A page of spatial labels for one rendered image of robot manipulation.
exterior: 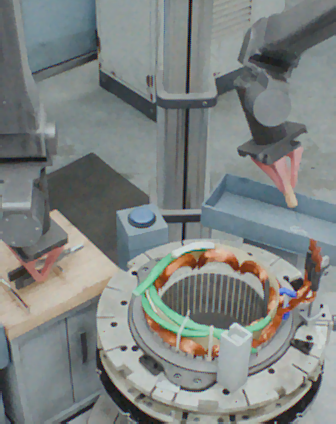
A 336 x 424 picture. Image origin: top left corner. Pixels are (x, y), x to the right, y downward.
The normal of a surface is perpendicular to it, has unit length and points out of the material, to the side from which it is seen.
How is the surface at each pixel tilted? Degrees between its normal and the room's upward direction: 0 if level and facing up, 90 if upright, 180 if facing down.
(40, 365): 90
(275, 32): 69
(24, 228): 93
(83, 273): 0
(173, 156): 90
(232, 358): 90
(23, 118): 105
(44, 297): 0
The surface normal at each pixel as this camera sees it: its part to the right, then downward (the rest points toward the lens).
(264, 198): -0.42, 0.56
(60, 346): 0.62, 0.50
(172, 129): 0.07, 0.62
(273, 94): 0.15, 0.38
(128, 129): 0.02, -0.78
